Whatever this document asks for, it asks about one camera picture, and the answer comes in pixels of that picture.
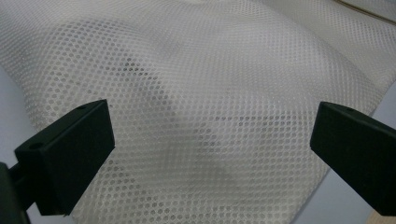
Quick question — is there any wooden table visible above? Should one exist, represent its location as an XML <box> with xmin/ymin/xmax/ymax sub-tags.
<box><xmin>368</xmin><ymin>209</ymin><xmax>396</xmax><ymax>224</ymax></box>

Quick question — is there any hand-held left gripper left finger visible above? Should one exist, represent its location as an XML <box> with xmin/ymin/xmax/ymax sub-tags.
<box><xmin>14</xmin><ymin>99</ymin><xmax>116</xmax><ymax>217</ymax></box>

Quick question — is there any white mesh laundry bag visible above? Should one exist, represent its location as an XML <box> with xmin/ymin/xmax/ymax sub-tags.
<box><xmin>0</xmin><ymin>0</ymin><xmax>396</xmax><ymax>224</ymax></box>

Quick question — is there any light blue table mat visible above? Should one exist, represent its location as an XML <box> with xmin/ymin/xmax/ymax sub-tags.
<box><xmin>0</xmin><ymin>64</ymin><xmax>396</xmax><ymax>224</ymax></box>

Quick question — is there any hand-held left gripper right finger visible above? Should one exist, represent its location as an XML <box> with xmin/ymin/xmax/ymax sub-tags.
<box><xmin>309</xmin><ymin>101</ymin><xmax>396</xmax><ymax>217</ymax></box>

